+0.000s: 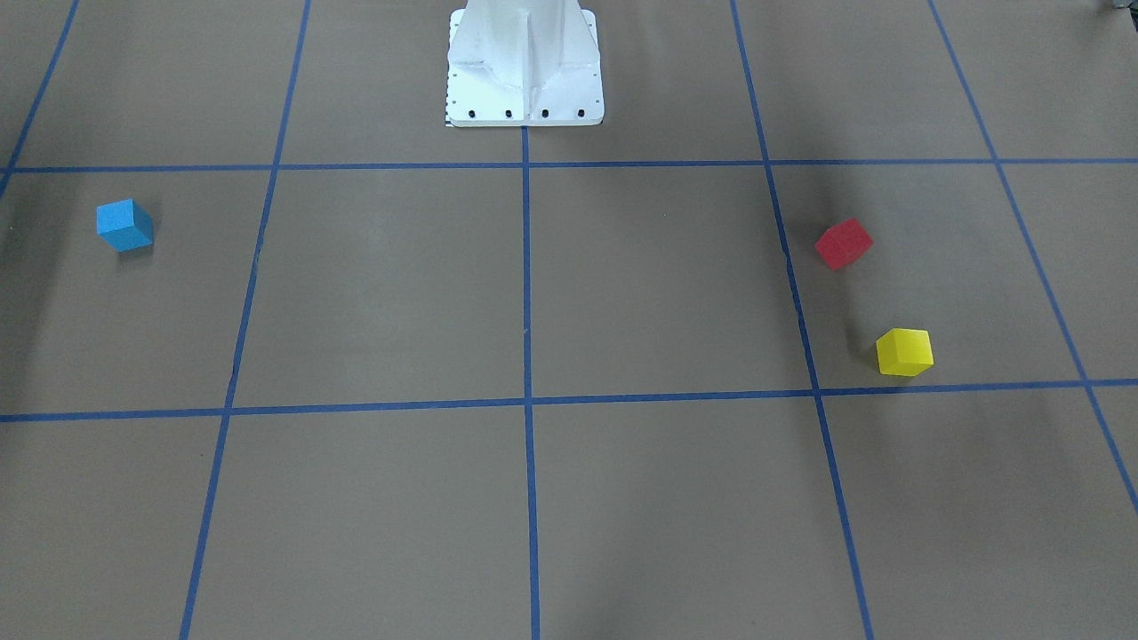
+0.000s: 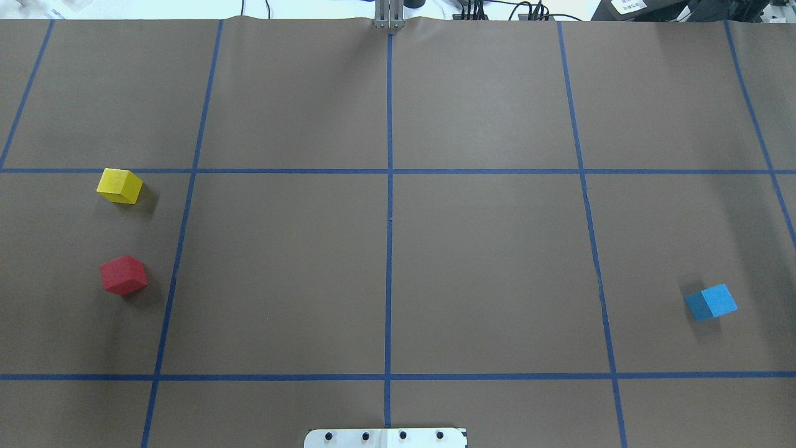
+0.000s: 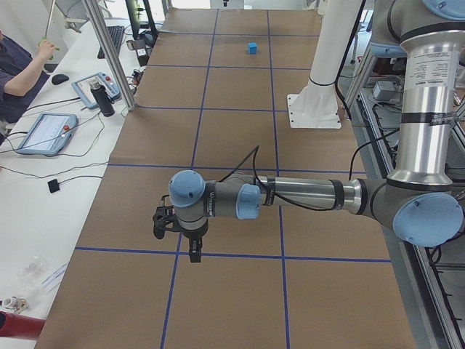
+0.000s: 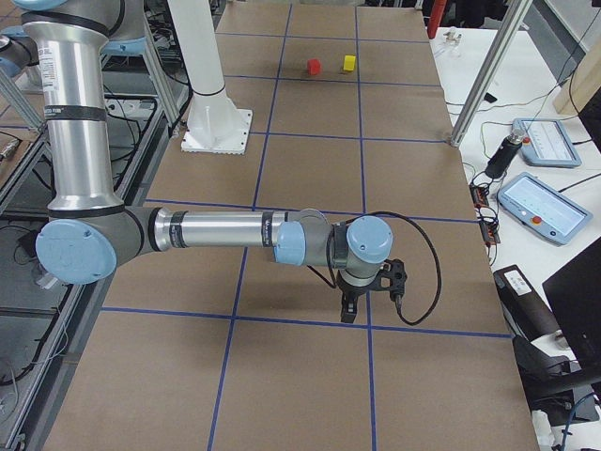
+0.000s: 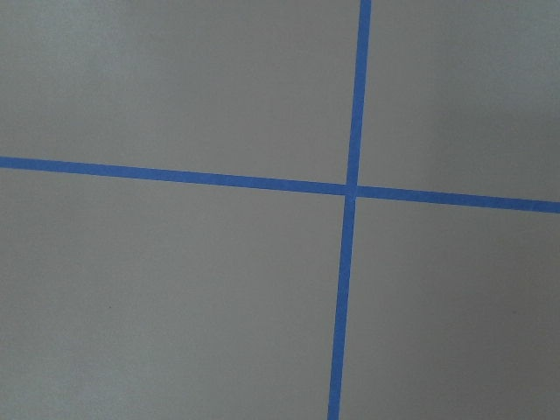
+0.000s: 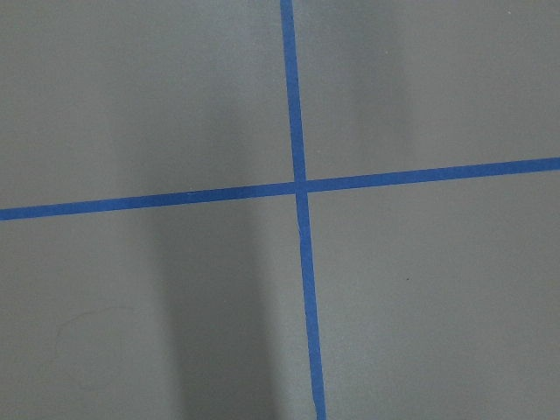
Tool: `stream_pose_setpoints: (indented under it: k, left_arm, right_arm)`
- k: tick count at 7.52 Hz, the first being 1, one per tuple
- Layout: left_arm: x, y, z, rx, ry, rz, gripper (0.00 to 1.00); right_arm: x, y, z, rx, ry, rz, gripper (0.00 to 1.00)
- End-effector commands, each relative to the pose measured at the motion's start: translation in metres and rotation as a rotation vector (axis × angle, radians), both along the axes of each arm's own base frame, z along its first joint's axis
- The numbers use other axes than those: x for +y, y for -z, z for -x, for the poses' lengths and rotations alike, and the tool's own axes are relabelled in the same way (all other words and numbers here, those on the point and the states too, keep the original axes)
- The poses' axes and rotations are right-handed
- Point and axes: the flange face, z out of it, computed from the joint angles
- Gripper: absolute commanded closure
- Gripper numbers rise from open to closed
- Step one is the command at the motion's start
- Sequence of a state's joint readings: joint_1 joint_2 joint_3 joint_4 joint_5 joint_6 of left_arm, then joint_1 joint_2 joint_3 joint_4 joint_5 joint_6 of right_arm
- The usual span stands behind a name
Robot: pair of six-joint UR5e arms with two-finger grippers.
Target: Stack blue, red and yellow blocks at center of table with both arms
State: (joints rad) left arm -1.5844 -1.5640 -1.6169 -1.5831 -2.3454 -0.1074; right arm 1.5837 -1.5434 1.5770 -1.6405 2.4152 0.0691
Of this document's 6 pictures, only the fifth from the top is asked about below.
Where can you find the brown paper table cover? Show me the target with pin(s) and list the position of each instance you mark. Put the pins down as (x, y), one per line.
(279, 209)

